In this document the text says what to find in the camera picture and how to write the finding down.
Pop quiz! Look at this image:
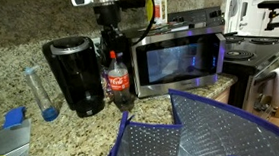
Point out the Coca-Cola bottle red cap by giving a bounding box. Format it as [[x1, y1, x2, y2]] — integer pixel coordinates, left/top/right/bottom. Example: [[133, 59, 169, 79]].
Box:
[[104, 50, 136, 112]]

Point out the clear bottle blue cap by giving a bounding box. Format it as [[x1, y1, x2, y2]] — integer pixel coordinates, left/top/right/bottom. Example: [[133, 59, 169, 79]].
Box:
[[19, 64, 64, 124]]

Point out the grey flat box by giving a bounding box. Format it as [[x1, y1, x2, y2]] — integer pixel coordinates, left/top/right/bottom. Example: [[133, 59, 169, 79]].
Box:
[[0, 116, 33, 156]]

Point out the black cable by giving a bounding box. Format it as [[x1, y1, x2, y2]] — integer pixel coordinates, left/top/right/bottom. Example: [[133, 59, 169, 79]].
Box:
[[130, 0, 158, 47]]

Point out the stainless steel microwave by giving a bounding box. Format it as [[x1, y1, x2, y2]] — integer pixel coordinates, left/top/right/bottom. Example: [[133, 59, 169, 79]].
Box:
[[126, 18, 228, 105]]

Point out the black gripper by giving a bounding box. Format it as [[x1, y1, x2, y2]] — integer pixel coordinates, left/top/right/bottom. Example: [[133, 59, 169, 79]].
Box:
[[88, 0, 134, 70]]

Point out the snack nut packet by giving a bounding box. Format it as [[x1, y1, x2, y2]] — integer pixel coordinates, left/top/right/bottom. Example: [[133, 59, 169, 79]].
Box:
[[98, 67, 116, 102]]

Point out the spiral stove burner coil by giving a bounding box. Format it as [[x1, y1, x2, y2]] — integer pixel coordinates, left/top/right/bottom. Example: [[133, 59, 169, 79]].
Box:
[[249, 36, 279, 47], [224, 49, 256, 62], [226, 35, 246, 44]]

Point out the black electric stove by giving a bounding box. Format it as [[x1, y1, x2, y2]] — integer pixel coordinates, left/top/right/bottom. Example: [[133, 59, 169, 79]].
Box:
[[160, 2, 279, 114]]

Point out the white refrigerator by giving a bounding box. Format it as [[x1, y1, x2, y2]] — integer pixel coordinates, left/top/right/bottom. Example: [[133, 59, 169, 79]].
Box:
[[222, 0, 279, 39]]

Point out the yellow and red box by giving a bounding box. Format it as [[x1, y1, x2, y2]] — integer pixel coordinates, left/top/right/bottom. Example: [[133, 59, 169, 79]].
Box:
[[144, 0, 171, 26]]

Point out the blue insulated shopping bag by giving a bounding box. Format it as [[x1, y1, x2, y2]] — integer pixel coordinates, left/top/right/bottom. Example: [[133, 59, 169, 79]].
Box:
[[106, 83, 279, 156]]

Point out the black coffee maker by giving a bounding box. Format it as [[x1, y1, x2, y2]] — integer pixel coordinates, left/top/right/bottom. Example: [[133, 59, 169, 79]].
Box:
[[36, 32, 111, 120]]

